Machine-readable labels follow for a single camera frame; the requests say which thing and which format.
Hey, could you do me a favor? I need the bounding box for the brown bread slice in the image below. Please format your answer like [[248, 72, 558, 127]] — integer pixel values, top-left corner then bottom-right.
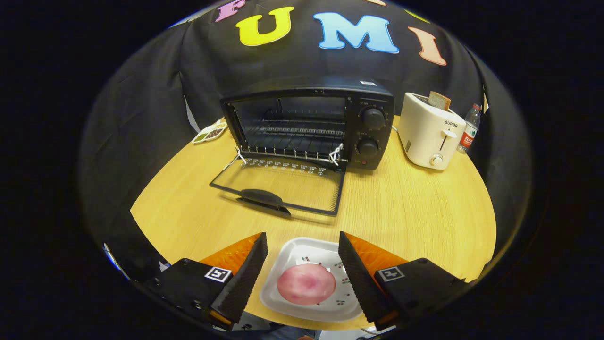
[[428, 91, 451, 111]]

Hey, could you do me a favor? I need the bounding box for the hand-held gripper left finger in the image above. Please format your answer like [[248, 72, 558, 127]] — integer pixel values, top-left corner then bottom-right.
[[144, 231, 268, 331]]

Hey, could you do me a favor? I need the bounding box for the white divided snack tray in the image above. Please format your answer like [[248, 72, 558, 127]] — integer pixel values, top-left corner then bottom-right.
[[192, 119, 228, 145]]

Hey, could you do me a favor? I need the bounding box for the white bread toaster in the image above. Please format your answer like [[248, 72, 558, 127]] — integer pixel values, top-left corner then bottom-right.
[[398, 92, 467, 170]]

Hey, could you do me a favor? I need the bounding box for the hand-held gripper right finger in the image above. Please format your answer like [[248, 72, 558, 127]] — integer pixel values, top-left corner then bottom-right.
[[338, 230, 468, 331]]

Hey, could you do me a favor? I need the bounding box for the pink ham slice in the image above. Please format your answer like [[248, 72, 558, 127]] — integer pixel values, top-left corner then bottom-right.
[[277, 263, 336, 305]]

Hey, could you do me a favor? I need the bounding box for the metal wire oven rack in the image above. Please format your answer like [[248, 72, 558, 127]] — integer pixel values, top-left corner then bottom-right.
[[240, 120, 348, 164]]

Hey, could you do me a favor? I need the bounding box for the clear plastic water bottle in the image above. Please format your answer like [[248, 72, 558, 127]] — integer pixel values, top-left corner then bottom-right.
[[457, 104, 482, 155]]

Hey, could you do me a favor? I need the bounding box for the white square plate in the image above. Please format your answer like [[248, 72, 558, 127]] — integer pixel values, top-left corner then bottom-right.
[[260, 237, 364, 323]]

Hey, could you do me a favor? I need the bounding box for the black toaster oven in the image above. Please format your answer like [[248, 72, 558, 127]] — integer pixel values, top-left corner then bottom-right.
[[209, 78, 396, 219]]

